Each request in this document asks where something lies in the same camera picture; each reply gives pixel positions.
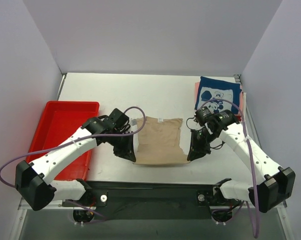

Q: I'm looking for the beige t-shirt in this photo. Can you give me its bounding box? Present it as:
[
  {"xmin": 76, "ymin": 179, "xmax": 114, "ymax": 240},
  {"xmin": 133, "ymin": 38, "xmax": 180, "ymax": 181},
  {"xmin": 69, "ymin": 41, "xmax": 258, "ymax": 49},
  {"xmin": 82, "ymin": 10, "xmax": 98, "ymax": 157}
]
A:
[{"xmin": 131, "ymin": 116, "xmax": 189, "ymax": 166}]

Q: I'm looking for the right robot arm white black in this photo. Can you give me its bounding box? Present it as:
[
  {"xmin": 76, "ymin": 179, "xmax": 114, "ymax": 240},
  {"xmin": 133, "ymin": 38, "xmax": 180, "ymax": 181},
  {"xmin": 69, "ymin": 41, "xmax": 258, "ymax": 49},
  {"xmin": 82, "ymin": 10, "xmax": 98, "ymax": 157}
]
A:
[{"xmin": 187, "ymin": 106, "xmax": 296, "ymax": 213}]

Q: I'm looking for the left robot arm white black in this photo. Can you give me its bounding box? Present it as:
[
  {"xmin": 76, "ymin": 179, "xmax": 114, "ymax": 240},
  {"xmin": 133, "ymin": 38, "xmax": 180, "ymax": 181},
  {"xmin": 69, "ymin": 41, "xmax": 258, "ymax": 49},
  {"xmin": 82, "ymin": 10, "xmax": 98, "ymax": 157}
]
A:
[{"xmin": 14, "ymin": 108, "xmax": 136, "ymax": 211}]

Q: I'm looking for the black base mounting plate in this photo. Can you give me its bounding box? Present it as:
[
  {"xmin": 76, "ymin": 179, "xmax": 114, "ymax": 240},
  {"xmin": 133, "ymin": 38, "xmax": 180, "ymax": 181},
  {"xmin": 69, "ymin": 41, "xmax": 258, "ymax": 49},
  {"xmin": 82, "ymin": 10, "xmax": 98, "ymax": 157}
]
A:
[{"xmin": 62, "ymin": 181, "xmax": 241, "ymax": 220}]

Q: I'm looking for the folded blue printed t-shirt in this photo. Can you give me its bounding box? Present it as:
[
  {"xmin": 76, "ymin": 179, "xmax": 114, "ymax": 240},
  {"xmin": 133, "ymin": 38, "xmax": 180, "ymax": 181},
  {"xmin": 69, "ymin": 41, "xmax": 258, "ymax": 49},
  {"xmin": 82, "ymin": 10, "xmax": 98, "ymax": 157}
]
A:
[{"xmin": 193, "ymin": 75, "xmax": 242, "ymax": 116}]

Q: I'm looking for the red plastic tray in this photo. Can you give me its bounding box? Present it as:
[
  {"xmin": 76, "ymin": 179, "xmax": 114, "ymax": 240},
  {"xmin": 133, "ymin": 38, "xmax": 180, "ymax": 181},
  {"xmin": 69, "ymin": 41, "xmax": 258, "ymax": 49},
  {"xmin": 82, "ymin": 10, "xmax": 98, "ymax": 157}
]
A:
[{"xmin": 29, "ymin": 101, "xmax": 100, "ymax": 181}]

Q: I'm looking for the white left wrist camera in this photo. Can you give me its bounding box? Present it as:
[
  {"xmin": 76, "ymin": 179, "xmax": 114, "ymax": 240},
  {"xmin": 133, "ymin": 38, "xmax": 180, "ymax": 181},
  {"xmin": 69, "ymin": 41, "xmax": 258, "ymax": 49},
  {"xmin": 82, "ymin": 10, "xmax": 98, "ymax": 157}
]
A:
[{"xmin": 130, "ymin": 119, "xmax": 137, "ymax": 126}]

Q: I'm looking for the aluminium frame rail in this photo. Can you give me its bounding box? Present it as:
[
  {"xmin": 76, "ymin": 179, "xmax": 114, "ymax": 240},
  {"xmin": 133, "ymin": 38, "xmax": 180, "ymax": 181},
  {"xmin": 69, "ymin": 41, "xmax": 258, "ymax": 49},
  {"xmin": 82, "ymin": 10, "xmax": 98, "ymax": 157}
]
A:
[{"xmin": 17, "ymin": 185, "xmax": 288, "ymax": 210}]

